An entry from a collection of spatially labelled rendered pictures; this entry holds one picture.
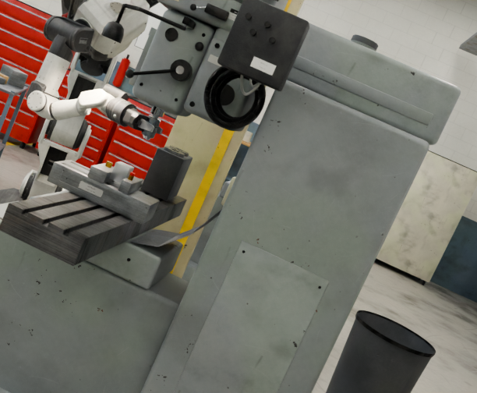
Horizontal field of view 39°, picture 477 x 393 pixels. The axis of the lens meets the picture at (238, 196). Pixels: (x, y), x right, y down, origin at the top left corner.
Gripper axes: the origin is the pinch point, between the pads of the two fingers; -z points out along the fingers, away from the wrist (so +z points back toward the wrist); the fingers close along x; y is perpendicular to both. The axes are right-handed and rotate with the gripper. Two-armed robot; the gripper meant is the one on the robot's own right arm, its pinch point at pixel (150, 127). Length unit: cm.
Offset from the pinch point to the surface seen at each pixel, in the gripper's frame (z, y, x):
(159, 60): -0.1, -22.4, -10.6
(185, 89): -11.2, -17.4, -6.0
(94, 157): 317, 100, 368
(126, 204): -14.1, 24.5, -15.0
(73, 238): -31, 29, -55
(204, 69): -15.4, -26.0, -6.8
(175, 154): 10.2, 9.7, 37.5
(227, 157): 56, 14, 163
